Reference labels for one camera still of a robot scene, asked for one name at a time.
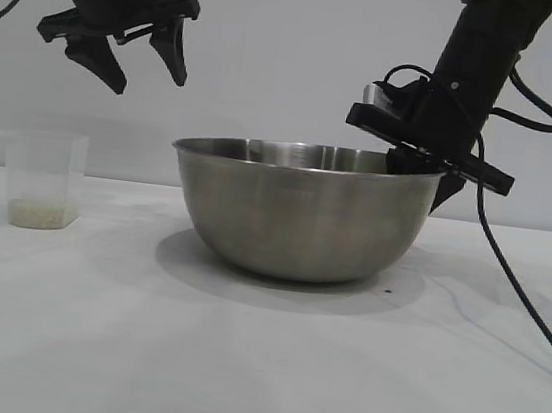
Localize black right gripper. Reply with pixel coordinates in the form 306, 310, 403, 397
335, 34, 531, 225

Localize stainless steel mixing bowl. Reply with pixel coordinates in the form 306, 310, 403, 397
156, 125, 452, 298

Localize clear plastic measuring cup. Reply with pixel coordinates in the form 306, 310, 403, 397
0, 124, 90, 236

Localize white rice grains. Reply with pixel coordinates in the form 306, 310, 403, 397
6, 197, 79, 234

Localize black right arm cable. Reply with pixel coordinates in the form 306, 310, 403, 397
446, 50, 552, 375

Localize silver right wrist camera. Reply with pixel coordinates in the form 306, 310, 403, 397
360, 71, 424, 120

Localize black right camera cable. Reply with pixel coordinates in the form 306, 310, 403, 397
381, 61, 436, 94

